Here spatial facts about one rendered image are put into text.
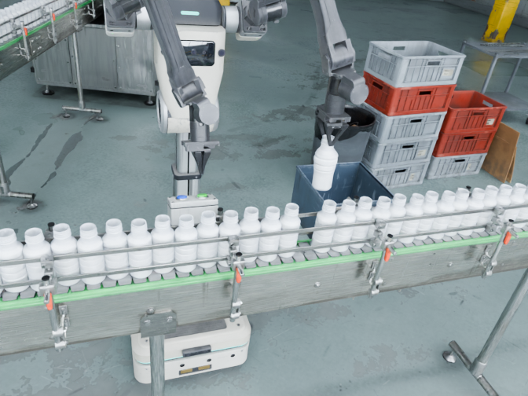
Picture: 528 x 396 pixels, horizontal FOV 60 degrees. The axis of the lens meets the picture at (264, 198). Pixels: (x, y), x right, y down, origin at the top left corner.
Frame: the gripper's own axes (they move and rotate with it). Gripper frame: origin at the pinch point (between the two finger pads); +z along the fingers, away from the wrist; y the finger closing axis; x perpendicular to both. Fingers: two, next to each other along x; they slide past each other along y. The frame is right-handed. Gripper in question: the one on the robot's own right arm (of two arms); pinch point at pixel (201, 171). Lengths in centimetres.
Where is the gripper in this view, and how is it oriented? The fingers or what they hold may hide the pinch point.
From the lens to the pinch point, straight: 135.6
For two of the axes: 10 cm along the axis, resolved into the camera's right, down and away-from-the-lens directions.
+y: 9.5, -0.8, 3.2
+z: 0.0, 9.7, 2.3
